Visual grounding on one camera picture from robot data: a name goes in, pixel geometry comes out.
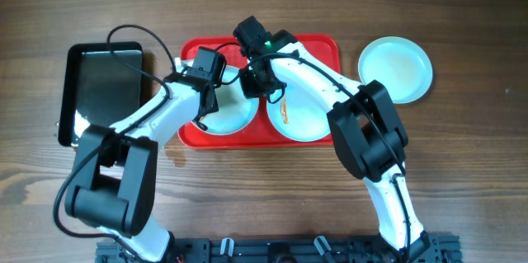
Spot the white plate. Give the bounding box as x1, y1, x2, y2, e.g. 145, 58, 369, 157
358, 36, 433, 104
266, 85, 330, 142
191, 79, 259, 136

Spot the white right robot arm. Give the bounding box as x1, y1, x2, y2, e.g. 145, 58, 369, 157
233, 16, 424, 251

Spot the white plate back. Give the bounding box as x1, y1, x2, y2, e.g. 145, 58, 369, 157
191, 79, 259, 136

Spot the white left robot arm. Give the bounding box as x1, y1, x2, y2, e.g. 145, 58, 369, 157
55, 47, 227, 262

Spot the black water tray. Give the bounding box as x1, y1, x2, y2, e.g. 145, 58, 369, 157
58, 41, 144, 147

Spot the red serving tray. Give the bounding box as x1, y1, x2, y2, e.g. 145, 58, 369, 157
177, 34, 341, 149

